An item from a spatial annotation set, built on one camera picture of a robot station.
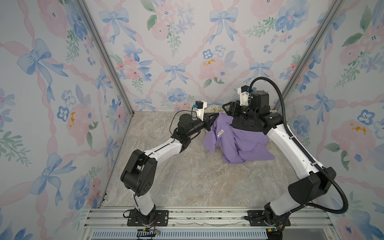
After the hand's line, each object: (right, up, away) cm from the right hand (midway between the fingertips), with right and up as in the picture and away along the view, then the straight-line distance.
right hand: (227, 105), depth 76 cm
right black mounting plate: (+16, -58, -3) cm, 60 cm away
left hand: (-4, -4, -1) cm, 6 cm away
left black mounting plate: (-35, -56, -3) cm, 66 cm away
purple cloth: (+9, -23, +14) cm, 28 cm away
